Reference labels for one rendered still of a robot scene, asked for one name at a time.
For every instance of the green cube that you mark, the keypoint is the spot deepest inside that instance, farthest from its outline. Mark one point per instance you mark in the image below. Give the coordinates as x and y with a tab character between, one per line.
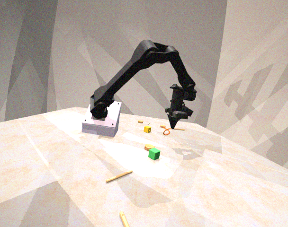
154	154

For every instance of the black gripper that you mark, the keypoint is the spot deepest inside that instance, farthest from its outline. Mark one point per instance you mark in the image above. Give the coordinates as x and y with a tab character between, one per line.
175	112

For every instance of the yellow wooden block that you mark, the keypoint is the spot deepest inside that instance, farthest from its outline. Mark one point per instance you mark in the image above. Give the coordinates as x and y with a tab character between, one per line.
147	129

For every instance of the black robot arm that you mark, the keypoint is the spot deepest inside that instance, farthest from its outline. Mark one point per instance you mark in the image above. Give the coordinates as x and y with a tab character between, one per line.
145	55

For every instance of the round wooden disc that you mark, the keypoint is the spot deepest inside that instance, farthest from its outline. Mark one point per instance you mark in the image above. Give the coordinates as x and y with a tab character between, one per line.
148	147

